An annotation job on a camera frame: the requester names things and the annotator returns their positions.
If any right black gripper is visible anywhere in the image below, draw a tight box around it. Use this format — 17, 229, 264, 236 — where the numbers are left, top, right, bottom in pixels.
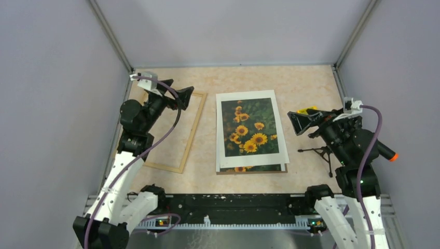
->
287, 106, 351, 164

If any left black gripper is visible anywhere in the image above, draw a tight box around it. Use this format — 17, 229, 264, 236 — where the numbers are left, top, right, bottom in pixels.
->
141, 79, 194, 132

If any light wooden picture frame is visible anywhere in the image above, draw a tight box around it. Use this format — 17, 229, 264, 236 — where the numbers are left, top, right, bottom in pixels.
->
113, 90, 208, 175

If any white matted sunflower photo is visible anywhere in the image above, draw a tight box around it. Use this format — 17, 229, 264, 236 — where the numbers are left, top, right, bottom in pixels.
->
215, 90, 290, 171

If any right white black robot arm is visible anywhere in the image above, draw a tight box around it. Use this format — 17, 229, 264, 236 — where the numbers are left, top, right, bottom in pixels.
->
288, 105, 398, 248

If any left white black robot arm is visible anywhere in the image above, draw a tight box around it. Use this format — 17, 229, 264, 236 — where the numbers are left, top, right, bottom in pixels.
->
73, 75, 194, 248

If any yellow calculator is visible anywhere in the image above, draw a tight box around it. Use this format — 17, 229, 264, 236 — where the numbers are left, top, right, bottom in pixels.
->
297, 106, 317, 115

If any black microphone tripod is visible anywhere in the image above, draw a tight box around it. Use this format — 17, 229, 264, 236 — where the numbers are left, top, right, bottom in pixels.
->
297, 146, 333, 178

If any black microphone orange tip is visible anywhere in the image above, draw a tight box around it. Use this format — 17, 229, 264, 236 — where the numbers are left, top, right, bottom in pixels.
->
377, 140, 399, 162

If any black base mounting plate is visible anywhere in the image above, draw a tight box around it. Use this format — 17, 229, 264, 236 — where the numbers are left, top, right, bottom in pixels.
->
150, 193, 318, 225

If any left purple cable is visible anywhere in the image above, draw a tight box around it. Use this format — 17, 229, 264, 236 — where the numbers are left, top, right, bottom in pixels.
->
83, 76, 183, 249

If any purple cable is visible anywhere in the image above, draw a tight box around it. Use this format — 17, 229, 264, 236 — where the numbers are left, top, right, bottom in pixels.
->
332, 104, 383, 249
83, 76, 183, 249

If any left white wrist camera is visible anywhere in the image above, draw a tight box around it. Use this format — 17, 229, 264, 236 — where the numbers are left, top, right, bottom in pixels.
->
130, 72, 163, 96

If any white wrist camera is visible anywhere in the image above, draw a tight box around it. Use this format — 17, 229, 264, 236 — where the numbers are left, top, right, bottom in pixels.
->
333, 97, 363, 122
130, 72, 163, 96

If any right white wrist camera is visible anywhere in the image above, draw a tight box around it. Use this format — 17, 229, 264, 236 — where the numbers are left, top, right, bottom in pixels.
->
333, 97, 363, 122

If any brown frame backing board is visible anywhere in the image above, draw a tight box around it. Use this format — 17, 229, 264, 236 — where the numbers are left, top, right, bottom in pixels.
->
216, 164, 287, 175

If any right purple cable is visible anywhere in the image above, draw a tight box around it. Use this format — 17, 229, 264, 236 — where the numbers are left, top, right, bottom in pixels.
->
332, 104, 383, 249

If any white toothed cable rail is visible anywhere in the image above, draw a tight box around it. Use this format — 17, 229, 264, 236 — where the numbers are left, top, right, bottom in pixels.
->
134, 216, 317, 232

